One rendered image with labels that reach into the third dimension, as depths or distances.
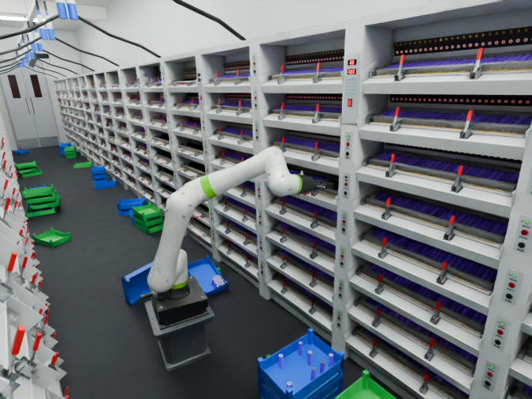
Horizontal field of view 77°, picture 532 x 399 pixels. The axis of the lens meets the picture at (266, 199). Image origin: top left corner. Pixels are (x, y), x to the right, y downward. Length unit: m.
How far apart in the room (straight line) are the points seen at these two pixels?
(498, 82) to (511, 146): 0.19
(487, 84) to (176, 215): 1.22
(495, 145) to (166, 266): 1.36
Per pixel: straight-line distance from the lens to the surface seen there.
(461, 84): 1.31
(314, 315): 2.14
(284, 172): 1.47
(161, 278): 1.68
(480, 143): 1.29
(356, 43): 1.54
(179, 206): 1.48
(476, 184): 1.39
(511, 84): 1.26
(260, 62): 2.03
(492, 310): 1.45
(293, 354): 1.64
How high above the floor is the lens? 1.46
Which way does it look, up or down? 19 degrees down
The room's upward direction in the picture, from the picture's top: 2 degrees counter-clockwise
